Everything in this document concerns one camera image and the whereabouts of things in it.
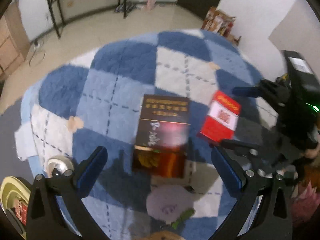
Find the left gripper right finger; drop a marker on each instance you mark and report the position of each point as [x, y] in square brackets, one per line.
[262, 209]

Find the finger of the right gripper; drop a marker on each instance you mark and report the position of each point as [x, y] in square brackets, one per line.
[240, 147]
[248, 92]

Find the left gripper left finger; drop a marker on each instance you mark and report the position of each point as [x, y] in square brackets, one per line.
[44, 217]

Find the red gold cigarette pack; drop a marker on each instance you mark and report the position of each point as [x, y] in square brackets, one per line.
[21, 209]

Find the dark brown cigarette pack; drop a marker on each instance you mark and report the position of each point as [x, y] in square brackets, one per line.
[162, 136]

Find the person's right hand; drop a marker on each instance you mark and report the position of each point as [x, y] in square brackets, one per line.
[311, 153]

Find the pink plastic bag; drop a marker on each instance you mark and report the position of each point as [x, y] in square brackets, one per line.
[305, 203]

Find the yellow plastic basin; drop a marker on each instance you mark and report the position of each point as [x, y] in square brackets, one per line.
[12, 188]

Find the blue white checkered rug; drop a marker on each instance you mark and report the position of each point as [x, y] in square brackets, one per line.
[95, 100]

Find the brown woven card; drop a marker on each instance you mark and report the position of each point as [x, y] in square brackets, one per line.
[163, 235]

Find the pink slipper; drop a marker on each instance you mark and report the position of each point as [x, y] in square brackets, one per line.
[150, 4]

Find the wooden cabinet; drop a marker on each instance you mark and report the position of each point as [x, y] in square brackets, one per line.
[14, 42]

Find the black folding table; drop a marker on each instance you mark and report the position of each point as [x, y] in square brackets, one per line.
[87, 2]

